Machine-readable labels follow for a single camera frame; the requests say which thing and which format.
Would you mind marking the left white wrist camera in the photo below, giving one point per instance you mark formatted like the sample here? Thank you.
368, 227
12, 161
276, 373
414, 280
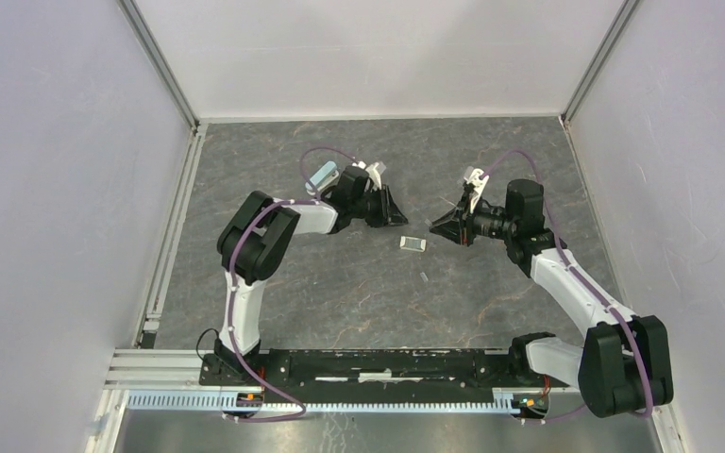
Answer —
374, 171

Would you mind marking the white slotted cable duct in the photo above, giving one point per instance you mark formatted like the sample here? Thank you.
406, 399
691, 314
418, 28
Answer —
230, 401

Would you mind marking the light blue stapler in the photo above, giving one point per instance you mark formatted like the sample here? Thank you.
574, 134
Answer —
321, 179

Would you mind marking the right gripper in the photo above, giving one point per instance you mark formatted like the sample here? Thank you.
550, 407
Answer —
458, 225

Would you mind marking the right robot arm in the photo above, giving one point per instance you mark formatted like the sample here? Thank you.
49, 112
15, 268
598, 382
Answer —
623, 364

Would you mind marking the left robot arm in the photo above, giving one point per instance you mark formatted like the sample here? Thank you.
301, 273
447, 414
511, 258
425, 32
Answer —
254, 243

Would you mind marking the white staple box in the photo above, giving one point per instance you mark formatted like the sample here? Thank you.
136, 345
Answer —
413, 244

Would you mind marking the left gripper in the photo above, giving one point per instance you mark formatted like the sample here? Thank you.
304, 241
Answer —
389, 211

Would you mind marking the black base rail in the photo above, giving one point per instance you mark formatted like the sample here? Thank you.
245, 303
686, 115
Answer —
376, 375

